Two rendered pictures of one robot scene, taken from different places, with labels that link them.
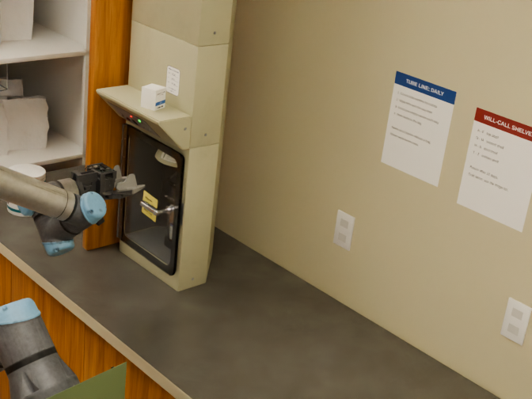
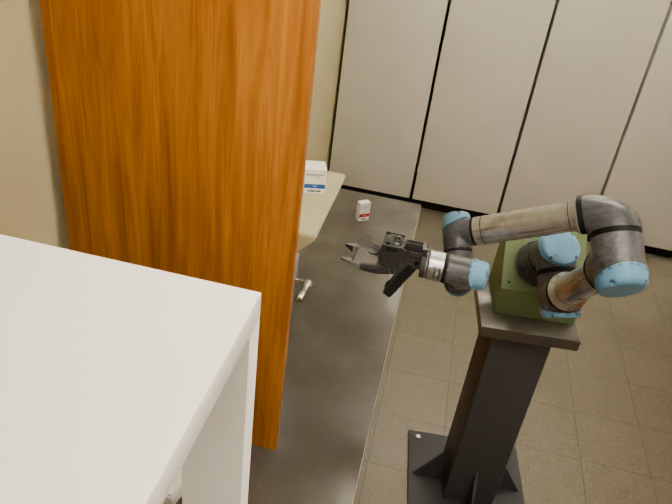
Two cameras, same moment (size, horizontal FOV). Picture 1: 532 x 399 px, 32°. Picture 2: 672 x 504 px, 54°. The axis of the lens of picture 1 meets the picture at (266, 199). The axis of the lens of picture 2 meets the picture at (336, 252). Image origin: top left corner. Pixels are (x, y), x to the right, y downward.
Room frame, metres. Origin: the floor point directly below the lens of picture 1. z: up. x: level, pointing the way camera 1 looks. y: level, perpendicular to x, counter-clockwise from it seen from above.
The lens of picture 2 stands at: (3.29, 1.50, 2.22)
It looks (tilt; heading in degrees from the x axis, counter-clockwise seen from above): 32 degrees down; 233
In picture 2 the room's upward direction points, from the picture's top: 8 degrees clockwise
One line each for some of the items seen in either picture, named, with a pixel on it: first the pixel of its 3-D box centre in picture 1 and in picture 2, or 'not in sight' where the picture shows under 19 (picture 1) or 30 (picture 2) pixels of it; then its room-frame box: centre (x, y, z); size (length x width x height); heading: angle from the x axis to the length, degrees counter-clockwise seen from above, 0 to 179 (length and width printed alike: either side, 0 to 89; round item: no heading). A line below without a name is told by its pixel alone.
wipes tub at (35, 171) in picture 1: (26, 190); not in sight; (2.93, 0.84, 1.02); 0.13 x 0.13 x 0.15
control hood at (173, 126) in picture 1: (142, 118); (305, 216); (2.55, 0.39, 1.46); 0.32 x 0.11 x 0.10; 45
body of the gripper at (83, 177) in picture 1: (92, 184); (402, 256); (2.30, 0.47, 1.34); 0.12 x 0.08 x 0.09; 135
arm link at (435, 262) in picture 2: (66, 191); (433, 266); (2.25, 0.53, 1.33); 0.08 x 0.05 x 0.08; 45
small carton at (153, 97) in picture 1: (153, 96); (314, 177); (2.51, 0.35, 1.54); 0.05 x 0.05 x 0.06; 64
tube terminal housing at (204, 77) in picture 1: (188, 151); not in sight; (2.68, 0.26, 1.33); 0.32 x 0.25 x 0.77; 45
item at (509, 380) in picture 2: not in sight; (490, 407); (1.64, 0.42, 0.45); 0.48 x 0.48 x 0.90; 51
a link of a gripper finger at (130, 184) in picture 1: (131, 183); (364, 242); (2.35, 0.38, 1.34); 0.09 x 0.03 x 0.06; 120
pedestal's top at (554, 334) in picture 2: not in sight; (523, 309); (1.64, 0.42, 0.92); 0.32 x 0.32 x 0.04; 51
